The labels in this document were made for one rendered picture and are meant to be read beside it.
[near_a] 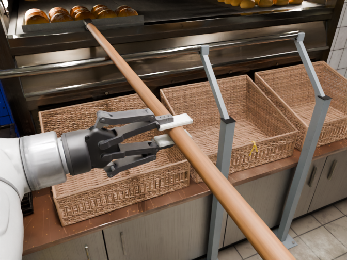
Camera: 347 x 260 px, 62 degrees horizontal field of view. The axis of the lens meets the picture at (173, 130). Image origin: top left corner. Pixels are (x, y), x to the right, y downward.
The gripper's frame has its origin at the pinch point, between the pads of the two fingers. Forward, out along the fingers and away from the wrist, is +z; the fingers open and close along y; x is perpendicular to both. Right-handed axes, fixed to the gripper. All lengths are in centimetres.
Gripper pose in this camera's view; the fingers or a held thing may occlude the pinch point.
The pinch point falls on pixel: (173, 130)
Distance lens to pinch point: 56.3
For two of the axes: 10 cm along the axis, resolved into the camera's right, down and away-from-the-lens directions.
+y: 0.0, 8.4, 5.4
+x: 4.1, 4.9, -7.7
